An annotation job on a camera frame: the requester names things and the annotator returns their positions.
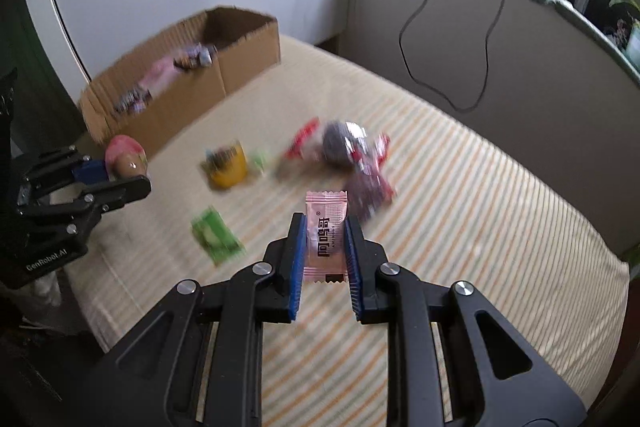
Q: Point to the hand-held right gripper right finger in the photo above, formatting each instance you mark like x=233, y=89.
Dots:
x=354, y=267

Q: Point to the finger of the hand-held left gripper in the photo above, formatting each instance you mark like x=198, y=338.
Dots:
x=92, y=171
x=120, y=192

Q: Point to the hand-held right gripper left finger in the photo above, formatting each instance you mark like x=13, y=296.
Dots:
x=297, y=267

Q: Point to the pink egg candy packet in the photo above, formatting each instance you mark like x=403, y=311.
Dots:
x=125, y=154

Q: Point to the small pink snack packet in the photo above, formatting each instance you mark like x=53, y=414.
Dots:
x=325, y=232

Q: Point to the short brown chocolate bar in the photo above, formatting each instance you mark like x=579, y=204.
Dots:
x=132, y=101

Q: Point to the large pink bread packet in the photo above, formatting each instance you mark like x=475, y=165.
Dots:
x=160, y=74

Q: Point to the cardboard box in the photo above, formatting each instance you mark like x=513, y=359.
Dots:
x=200, y=102

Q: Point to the long brown chocolate bar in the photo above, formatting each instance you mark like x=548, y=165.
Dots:
x=195, y=57

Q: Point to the clear red dried fruit packet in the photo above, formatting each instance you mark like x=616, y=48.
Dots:
x=367, y=192

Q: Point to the green candy packet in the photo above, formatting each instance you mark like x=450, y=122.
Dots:
x=217, y=234

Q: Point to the yellow jelly cup packet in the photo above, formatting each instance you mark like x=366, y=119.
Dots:
x=227, y=169

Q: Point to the small light green candy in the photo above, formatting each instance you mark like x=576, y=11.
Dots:
x=260, y=161

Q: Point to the dark purple candy packet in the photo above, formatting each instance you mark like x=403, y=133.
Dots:
x=340, y=142

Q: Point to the striped yellow blanket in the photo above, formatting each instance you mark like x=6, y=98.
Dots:
x=475, y=232

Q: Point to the red candy stick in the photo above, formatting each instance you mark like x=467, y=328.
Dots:
x=302, y=137

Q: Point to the small picture card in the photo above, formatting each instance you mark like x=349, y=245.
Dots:
x=617, y=34

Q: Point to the green plant pot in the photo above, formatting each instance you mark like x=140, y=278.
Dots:
x=635, y=47

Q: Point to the green spider plant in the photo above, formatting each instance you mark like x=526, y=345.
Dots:
x=625, y=4

